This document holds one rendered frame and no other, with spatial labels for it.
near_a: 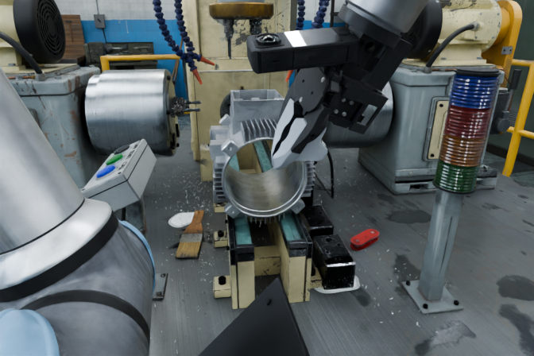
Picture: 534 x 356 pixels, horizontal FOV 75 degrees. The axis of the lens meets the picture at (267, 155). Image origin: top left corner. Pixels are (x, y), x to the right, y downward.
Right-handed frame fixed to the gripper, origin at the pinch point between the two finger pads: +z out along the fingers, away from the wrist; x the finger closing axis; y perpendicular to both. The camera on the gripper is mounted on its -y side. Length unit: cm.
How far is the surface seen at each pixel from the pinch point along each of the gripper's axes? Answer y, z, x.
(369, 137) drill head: 48, 10, 38
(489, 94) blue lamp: 26.7, -18.2, 0.9
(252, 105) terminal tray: 3.9, 3.8, 22.6
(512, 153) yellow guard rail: 253, 25, 118
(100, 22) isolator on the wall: -48, 181, 537
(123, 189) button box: -15.9, 15.2, 6.5
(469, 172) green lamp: 30.3, -7.3, -2.7
